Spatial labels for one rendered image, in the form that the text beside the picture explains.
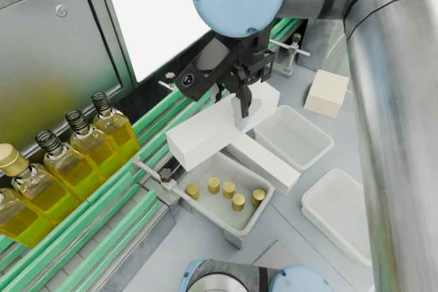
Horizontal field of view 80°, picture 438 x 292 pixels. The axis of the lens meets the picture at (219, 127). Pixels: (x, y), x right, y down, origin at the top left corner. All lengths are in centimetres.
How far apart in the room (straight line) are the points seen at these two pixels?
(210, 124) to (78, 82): 34
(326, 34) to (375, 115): 99
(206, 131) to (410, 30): 36
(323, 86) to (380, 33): 88
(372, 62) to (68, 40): 56
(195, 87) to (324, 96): 70
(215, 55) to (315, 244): 59
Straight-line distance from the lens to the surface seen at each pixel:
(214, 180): 76
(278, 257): 76
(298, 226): 81
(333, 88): 108
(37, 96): 65
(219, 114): 50
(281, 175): 80
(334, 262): 81
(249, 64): 42
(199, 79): 39
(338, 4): 26
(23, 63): 61
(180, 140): 47
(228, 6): 23
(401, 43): 19
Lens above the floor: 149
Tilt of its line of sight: 51 degrees down
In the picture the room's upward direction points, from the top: straight up
